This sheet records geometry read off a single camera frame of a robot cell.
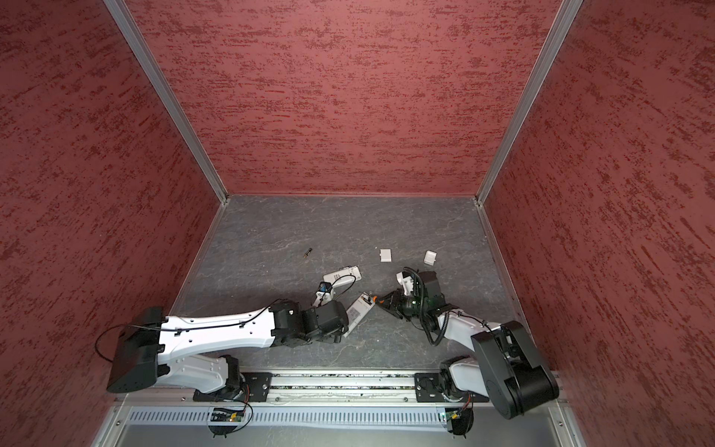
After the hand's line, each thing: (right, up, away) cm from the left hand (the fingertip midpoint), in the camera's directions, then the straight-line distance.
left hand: (329, 331), depth 77 cm
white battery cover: (+18, +18, +25) cm, 36 cm away
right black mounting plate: (+28, -14, -4) cm, 32 cm away
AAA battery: (-11, +20, +26) cm, 35 cm away
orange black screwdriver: (+14, +6, +9) cm, 18 cm away
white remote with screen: (+8, +3, +7) cm, 12 cm away
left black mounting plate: (-21, -14, -4) cm, 25 cm away
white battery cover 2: (+35, +18, +25) cm, 46 cm away
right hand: (+14, +4, +7) cm, 16 cm away
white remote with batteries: (-1, +12, +18) cm, 21 cm away
